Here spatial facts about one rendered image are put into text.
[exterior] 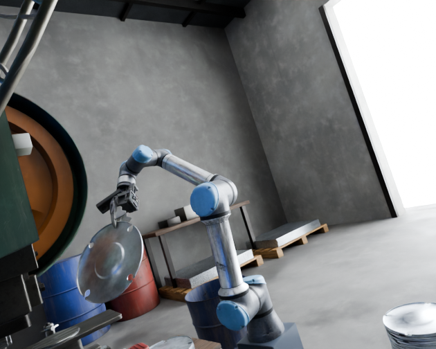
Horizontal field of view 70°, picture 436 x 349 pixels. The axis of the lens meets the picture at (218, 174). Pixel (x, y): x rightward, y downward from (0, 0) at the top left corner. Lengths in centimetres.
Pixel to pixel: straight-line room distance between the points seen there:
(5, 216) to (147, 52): 505
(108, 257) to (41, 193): 44
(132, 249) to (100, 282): 15
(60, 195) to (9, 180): 56
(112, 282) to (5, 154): 53
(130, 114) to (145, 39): 146
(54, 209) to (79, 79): 381
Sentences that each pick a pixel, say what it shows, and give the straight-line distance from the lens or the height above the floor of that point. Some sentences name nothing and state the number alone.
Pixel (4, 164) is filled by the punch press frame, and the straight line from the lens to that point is 92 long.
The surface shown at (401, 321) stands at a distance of 174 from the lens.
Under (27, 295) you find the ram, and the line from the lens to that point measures 102.
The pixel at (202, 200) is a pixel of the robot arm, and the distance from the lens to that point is 112.
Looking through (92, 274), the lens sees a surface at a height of 90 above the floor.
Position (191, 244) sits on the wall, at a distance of 502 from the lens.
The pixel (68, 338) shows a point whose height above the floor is 78.
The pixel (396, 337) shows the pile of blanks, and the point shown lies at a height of 23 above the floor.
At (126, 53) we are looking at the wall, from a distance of 560.
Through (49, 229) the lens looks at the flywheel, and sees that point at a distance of 143.
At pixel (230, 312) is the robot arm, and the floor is 63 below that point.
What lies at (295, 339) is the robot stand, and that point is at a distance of 144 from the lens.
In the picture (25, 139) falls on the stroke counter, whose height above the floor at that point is 132.
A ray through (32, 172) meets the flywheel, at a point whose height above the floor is 135.
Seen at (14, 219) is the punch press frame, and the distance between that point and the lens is 89.
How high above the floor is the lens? 103
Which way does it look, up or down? 4 degrees up
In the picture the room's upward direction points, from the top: 17 degrees counter-clockwise
